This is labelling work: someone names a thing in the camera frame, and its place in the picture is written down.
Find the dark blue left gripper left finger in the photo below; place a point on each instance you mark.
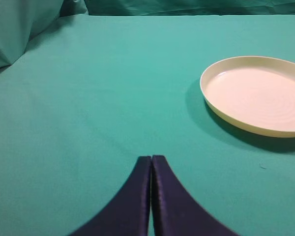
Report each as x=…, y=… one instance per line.
x=127, y=213

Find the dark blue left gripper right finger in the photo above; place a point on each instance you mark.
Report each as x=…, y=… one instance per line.
x=174, y=210

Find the pale yellow plastic plate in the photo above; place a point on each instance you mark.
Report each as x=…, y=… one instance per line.
x=253, y=93

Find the green cloth table cover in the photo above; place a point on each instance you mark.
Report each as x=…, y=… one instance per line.
x=92, y=93

